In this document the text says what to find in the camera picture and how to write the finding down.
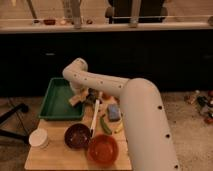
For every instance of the blue sponge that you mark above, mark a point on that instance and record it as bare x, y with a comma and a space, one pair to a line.
113, 113

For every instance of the red orange bowl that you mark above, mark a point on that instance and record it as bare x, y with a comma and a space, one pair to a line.
103, 150

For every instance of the wooden block eraser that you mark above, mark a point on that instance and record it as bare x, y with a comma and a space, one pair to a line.
76, 99

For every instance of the yellow toy banana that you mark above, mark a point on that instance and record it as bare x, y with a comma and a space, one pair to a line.
119, 128

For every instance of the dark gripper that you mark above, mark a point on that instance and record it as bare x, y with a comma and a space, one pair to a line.
92, 96

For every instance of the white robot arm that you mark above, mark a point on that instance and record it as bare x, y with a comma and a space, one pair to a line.
147, 131

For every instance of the black stand legs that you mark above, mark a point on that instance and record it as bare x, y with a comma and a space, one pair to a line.
7, 121

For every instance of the pile of small items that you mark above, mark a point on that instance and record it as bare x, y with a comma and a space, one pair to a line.
204, 102

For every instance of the green plastic tray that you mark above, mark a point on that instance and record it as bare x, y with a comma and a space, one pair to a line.
56, 106

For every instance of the white round container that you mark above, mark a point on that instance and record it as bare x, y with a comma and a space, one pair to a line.
39, 138

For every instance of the dark brown bowl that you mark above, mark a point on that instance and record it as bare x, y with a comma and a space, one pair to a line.
77, 136

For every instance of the small red dish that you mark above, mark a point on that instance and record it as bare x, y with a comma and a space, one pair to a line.
49, 21

